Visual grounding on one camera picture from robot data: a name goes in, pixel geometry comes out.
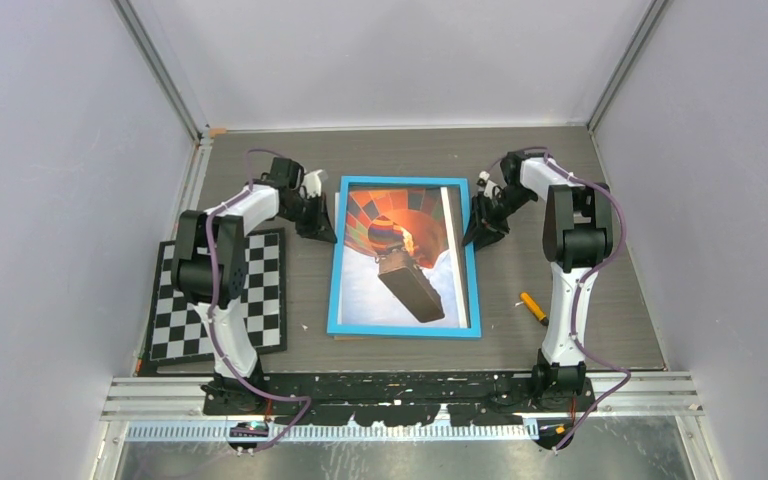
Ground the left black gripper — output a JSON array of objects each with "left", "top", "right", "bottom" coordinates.
[{"left": 282, "top": 192, "right": 339, "bottom": 244}]

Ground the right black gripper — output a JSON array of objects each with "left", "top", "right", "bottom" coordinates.
[{"left": 461, "top": 185, "right": 535, "bottom": 252}]

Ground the yellow handled screwdriver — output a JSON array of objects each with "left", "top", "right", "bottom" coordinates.
[{"left": 519, "top": 292, "right": 549, "bottom": 327}]

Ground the hot air balloon photo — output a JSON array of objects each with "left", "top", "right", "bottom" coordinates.
[{"left": 338, "top": 185, "right": 470, "bottom": 330}]

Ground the blue picture frame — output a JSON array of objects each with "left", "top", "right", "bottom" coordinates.
[{"left": 325, "top": 174, "right": 483, "bottom": 340}]

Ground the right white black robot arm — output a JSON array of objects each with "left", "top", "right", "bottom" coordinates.
[{"left": 462, "top": 147, "right": 614, "bottom": 412}]

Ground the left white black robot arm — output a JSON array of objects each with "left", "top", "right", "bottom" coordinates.
[{"left": 171, "top": 155, "right": 336, "bottom": 414}]

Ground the black white checkerboard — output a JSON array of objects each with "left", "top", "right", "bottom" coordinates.
[{"left": 142, "top": 228, "right": 287, "bottom": 366}]

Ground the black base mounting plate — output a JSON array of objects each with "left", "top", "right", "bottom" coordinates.
[{"left": 201, "top": 371, "right": 595, "bottom": 427}]

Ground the white perforated strip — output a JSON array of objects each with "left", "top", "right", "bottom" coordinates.
[{"left": 125, "top": 419, "right": 539, "bottom": 443}]

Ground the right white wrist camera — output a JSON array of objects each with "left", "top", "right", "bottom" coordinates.
[{"left": 476, "top": 171, "right": 501, "bottom": 199}]

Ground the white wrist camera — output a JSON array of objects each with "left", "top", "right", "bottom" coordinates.
[
  {"left": 476, "top": 171, "right": 501, "bottom": 199},
  {"left": 301, "top": 169, "right": 328, "bottom": 199}
]

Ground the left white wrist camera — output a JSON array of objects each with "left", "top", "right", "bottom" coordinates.
[{"left": 301, "top": 169, "right": 328, "bottom": 199}]

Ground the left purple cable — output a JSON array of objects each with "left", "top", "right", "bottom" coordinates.
[{"left": 203, "top": 148, "right": 312, "bottom": 454}]

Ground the left corner aluminium post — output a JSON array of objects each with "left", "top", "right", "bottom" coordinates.
[{"left": 111, "top": 0, "right": 202, "bottom": 143}]

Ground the corner aluminium post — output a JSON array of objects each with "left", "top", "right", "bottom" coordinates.
[
  {"left": 587, "top": 0, "right": 672, "bottom": 135},
  {"left": 111, "top": 0, "right": 202, "bottom": 143}
]

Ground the aluminium front rail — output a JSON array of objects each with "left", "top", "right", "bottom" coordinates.
[{"left": 102, "top": 372, "right": 705, "bottom": 420}]

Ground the right corner aluminium post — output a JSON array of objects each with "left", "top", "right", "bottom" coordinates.
[{"left": 587, "top": 0, "right": 672, "bottom": 135}]

